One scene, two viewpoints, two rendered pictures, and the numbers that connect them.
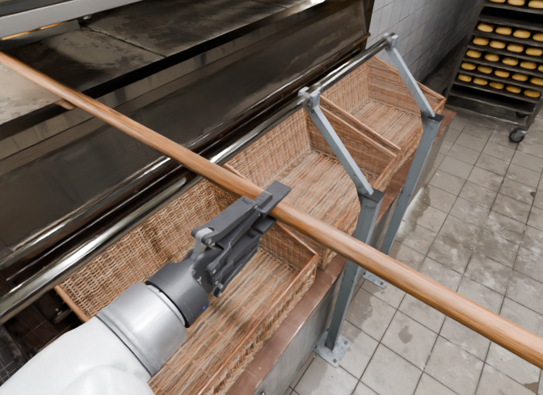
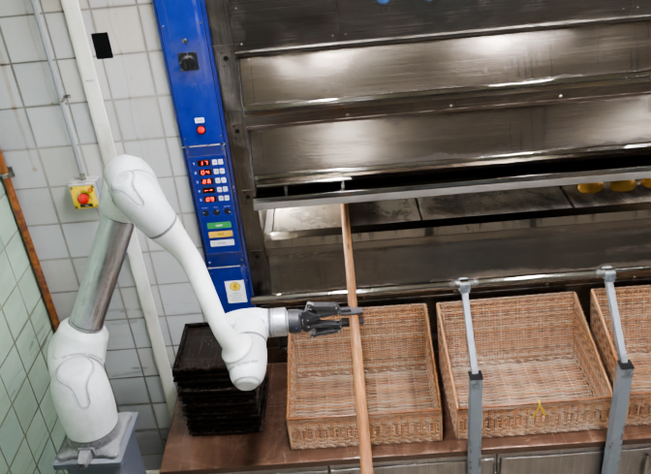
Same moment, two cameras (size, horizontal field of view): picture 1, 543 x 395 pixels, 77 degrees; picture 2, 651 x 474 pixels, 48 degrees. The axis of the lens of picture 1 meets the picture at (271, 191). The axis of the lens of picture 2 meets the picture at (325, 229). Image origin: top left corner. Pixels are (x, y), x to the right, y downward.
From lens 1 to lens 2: 1.94 m
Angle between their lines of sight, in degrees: 45
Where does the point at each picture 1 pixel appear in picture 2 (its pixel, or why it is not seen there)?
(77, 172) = (331, 268)
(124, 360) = (264, 321)
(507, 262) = not seen: outside the picture
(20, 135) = (311, 238)
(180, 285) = (293, 314)
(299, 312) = (410, 448)
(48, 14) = (329, 201)
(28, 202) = (300, 272)
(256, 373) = (350, 453)
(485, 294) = not seen: outside the picture
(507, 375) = not seen: outside the picture
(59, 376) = (251, 312)
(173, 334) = (281, 326)
